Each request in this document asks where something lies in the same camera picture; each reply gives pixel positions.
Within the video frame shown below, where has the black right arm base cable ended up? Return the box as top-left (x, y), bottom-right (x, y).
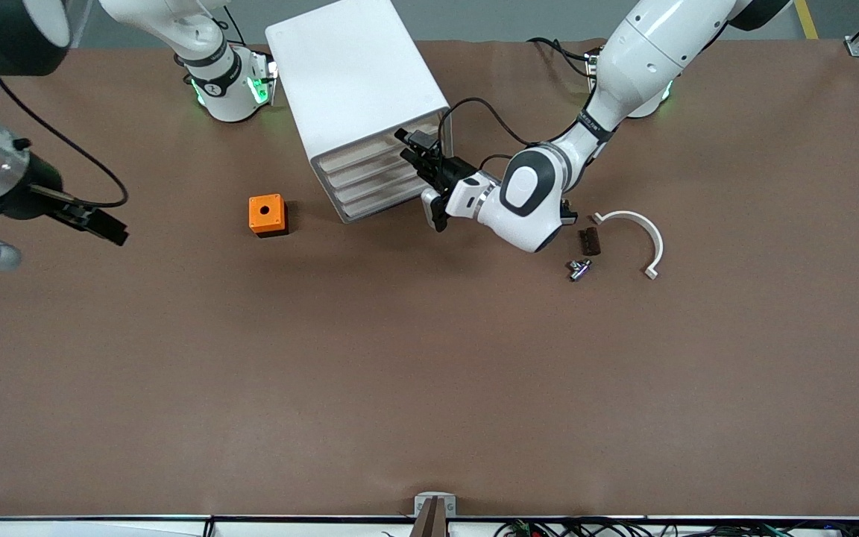
top-left (221, 7), bottom-right (248, 48)

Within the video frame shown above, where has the white table edge rail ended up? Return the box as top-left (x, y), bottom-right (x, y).
top-left (0, 513), bottom-right (859, 537)

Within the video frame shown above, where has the white drawer cabinet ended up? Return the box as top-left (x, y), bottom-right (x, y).
top-left (264, 0), bottom-right (456, 224)

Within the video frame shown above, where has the brown table cover sheet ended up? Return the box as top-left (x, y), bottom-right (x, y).
top-left (0, 37), bottom-right (859, 519)

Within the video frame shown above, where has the orange button enclosure box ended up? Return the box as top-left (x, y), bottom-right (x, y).
top-left (248, 193), bottom-right (289, 238)

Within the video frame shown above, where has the grey metal bracket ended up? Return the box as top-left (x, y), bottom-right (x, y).
top-left (413, 492), bottom-right (457, 518)

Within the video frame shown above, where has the white curved plastic arc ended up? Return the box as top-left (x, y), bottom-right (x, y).
top-left (591, 210), bottom-right (665, 280)

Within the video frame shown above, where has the black arm base cable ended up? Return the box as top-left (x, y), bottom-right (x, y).
top-left (221, 7), bottom-right (248, 48)
top-left (528, 36), bottom-right (599, 77)

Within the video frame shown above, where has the white plastic drawer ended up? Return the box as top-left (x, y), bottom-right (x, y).
top-left (327, 136), bottom-right (447, 189)
top-left (333, 153), bottom-right (448, 204)
top-left (319, 118), bottom-right (445, 174)
top-left (340, 170), bottom-right (451, 221)

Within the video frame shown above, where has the black left arm base cable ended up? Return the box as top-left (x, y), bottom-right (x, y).
top-left (528, 36), bottom-right (599, 77)

